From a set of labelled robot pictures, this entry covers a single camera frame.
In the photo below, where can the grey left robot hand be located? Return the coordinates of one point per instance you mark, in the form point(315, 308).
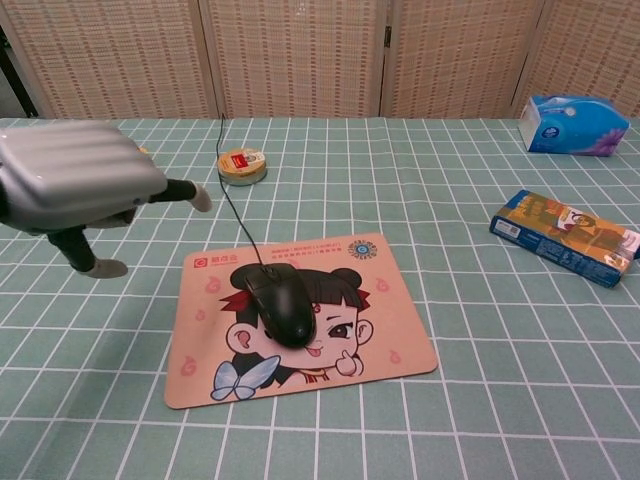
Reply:
point(70, 170)

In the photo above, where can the round yellow tape roll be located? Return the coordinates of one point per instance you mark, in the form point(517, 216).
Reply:
point(241, 167)

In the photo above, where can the cartoon girl mouse pad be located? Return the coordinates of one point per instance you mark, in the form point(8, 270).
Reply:
point(380, 320)

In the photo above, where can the woven bamboo folding screen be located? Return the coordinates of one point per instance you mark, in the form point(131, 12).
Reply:
point(300, 55)

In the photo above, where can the green checked tablecloth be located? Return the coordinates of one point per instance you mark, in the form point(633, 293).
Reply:
point(450, 400)

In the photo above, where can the blue and orange carton box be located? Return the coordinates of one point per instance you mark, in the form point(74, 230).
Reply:
point(565, 237)

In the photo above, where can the blue tissue box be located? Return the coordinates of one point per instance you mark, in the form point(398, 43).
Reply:
point(572, 127)

